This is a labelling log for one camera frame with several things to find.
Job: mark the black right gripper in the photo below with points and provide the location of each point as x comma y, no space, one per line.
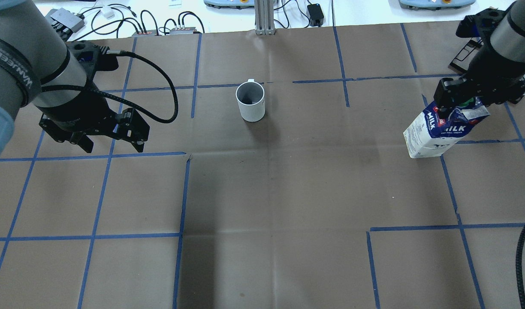
480,80

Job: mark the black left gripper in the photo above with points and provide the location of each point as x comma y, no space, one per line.
76,115

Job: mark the blue white milk carton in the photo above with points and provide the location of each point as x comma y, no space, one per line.
430,136

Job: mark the white mug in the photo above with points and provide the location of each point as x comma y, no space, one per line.
250,96

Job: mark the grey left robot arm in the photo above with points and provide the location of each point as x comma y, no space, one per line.
37,68

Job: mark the blue teach pendant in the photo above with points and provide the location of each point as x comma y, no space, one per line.
230,4
435,4

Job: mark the grey usb hub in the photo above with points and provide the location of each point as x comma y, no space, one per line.
64,21

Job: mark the black power adapter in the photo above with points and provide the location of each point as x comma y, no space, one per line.
315,15

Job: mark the black wire cup rack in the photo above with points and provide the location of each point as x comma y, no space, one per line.
461,62

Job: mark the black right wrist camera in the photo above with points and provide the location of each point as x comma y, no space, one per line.
480,25

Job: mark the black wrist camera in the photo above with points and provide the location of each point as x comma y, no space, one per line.
480,25
94,58

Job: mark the aluminium frame post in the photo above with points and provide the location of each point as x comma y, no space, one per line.
264,17

